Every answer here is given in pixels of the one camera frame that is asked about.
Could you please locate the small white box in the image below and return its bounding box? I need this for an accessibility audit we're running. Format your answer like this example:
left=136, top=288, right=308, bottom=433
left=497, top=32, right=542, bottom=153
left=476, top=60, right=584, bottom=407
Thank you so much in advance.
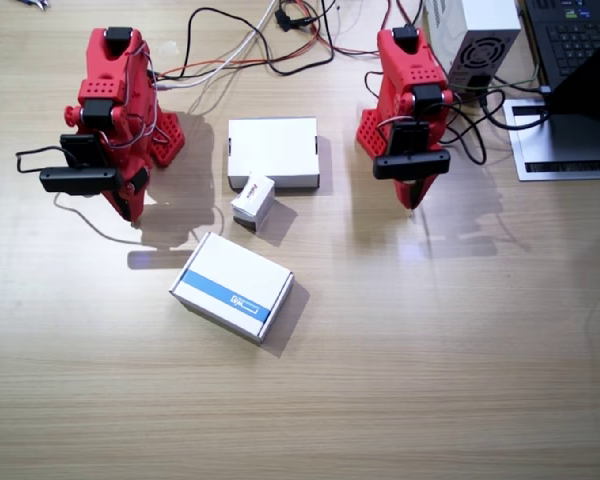
left=229, top=171, right=276, bottom=232

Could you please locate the white box with blue stripe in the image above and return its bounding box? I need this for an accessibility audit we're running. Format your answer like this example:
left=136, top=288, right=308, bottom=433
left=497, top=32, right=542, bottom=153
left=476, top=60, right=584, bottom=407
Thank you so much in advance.
left=168, top=231, right=295, bottom=345

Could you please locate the plain white flat box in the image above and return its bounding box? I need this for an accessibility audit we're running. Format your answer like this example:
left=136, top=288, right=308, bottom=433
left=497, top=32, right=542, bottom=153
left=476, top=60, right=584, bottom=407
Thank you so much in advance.
left=226, top=117, right=322, bottom=190

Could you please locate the black bar webcam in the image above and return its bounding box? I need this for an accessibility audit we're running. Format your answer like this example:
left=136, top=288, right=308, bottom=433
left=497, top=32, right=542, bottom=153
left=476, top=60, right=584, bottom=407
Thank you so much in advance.
left=38, top=167, right=123, bottom=195
left=372, top=151, right=452, bottom=181

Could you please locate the silver laptop stand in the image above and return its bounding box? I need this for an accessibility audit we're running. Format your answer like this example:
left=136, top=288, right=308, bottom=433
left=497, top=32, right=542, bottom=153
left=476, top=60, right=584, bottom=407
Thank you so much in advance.
left=502, top=97, right=600, bottom=182

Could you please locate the cream power supply with fan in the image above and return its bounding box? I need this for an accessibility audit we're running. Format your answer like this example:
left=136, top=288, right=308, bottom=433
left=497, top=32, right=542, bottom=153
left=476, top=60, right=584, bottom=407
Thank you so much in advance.
left=423, top=0, right=523, bottom=94

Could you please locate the black laptop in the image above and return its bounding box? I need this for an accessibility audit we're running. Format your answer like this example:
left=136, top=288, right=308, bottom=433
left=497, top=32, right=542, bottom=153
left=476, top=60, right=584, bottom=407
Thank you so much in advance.
left=522, top=0, right=600, bottom=121

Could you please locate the pale grey webcam cable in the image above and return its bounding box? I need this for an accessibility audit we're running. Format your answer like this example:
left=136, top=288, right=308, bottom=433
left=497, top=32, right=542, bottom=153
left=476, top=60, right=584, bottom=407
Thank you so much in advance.
left=53, top=192, right=144, bottom=247

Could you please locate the black webcam cable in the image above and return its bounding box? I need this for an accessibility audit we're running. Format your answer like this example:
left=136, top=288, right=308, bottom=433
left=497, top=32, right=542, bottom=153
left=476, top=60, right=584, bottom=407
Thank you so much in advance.
left=15, top=145, right=79, bottom=175

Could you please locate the black cable with loops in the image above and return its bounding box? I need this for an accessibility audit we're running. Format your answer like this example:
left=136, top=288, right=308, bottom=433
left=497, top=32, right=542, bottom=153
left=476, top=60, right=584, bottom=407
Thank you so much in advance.
left=442, top=92, right=551, bottom=166

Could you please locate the thin red wire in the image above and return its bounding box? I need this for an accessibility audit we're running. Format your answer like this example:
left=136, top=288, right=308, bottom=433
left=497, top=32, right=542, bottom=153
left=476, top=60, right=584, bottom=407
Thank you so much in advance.
left=287, top=0, right=396, bottom=58

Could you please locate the thin orange wire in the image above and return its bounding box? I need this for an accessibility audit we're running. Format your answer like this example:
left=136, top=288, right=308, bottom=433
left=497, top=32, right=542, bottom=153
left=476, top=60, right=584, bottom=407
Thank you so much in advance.
left=157, top=57, right=272, bottom=80

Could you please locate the bundle of cables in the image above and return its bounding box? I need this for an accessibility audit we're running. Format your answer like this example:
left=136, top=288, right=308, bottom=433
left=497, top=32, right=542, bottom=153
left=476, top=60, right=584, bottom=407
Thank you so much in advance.
left=179, top=0, right=339, bottom=80

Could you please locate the black cable connector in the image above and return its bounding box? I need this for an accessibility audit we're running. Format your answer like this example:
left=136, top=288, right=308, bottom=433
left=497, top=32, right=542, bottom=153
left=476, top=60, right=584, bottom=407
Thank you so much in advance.
left=274, top=6, right=307, bottom=33

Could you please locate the white cable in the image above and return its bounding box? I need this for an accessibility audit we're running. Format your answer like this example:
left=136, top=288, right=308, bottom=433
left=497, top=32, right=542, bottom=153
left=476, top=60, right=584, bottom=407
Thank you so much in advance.
left=153, top=0, right=279, bottom=92

